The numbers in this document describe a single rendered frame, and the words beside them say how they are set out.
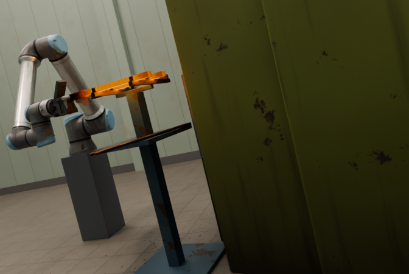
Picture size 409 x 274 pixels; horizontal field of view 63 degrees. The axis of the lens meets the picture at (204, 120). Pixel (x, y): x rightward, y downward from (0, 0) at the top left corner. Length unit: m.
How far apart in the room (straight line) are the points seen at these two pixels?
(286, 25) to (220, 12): 0.32
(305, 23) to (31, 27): 5.19
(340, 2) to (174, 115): 3.77
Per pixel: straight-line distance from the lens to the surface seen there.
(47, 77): 5.73
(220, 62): 1.31
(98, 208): 2.43
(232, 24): 1.29
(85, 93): 1.61
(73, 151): 2.45
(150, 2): 4.84
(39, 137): 1.83
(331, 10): 1.07
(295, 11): 1.10
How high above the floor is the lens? 0.75
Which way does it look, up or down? 3 degrees down
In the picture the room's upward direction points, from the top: 13 degrees counter-clockwise
